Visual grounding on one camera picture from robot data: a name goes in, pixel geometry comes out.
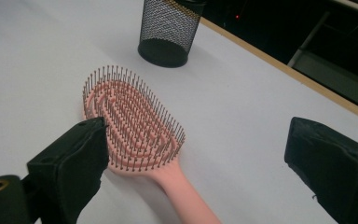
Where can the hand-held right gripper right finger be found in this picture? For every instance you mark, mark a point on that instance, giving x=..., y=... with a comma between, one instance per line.
x=335, y=161

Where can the grey metal frame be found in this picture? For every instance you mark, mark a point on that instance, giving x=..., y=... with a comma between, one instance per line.
x=329, y=56

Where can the pink hairbrush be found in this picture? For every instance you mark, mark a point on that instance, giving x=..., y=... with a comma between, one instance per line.
x=136, y=130

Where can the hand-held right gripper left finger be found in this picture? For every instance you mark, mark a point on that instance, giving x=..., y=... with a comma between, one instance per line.
x=71, y=168

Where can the black mesh pen holder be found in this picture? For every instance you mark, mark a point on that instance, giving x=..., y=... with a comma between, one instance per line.
x=167, y=34

